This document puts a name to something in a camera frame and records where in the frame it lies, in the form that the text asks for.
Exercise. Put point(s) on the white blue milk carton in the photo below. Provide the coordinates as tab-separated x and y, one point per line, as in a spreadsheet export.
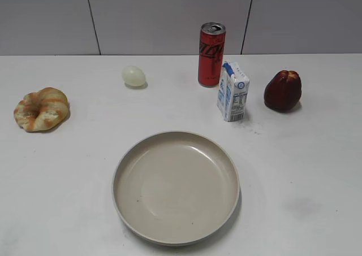
232	92

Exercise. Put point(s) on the beige round plate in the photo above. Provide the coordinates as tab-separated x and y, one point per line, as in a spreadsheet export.
176	188

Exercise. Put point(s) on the white egg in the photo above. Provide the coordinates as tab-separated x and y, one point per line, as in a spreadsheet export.
133	76

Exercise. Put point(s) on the red soda can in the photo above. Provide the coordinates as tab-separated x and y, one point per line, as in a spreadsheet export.
211	47

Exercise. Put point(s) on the dark red wax apple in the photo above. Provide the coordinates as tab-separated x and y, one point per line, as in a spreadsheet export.
284	91

